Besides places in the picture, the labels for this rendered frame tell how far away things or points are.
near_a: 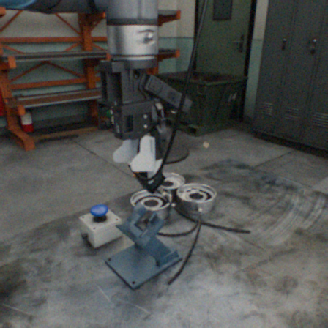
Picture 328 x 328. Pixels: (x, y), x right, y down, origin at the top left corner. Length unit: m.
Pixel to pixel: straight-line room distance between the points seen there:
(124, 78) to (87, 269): 0.38
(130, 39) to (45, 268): 0.46
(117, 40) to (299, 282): 0.53
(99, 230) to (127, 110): 0.32
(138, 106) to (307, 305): 0.44
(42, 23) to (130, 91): 4.07
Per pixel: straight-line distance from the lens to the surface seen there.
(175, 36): 5.63
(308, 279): 0.69
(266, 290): 0.64
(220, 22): 4.92
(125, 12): 0.47
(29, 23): 4.49
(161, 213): 0.76
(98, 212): 0.70
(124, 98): 0.48
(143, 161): 0.52
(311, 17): 3.60
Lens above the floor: 1.24
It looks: 25 degrees down
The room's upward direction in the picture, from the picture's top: straight up
